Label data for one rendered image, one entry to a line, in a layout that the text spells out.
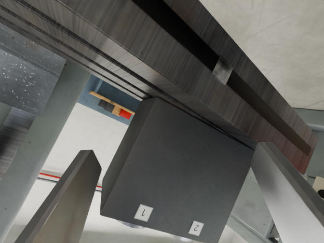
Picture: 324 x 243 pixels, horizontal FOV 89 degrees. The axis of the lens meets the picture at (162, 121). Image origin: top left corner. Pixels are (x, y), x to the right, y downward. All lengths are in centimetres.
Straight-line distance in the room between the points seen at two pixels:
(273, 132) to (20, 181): 68
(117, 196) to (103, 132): 437
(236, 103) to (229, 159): 13
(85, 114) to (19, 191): 386
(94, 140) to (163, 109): 441
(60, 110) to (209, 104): 52
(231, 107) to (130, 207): 20
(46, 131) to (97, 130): 396
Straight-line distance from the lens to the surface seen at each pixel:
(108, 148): 475
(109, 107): 400
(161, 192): 28
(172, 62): 16
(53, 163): 479
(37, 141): 65
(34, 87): 58
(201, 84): 18
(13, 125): 64
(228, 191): 34
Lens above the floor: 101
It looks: 4 degrees down
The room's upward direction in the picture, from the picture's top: 154 degrees counter-clockwise
